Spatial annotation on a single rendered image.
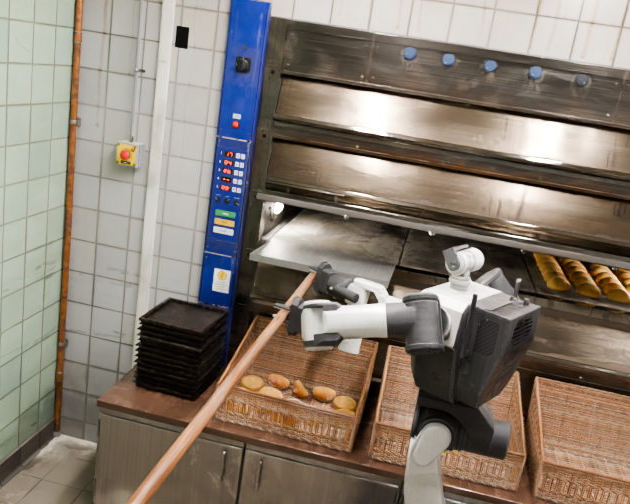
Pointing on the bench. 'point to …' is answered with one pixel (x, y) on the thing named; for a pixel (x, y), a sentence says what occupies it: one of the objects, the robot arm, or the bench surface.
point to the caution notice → (221, 280)
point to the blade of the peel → (300, 260)
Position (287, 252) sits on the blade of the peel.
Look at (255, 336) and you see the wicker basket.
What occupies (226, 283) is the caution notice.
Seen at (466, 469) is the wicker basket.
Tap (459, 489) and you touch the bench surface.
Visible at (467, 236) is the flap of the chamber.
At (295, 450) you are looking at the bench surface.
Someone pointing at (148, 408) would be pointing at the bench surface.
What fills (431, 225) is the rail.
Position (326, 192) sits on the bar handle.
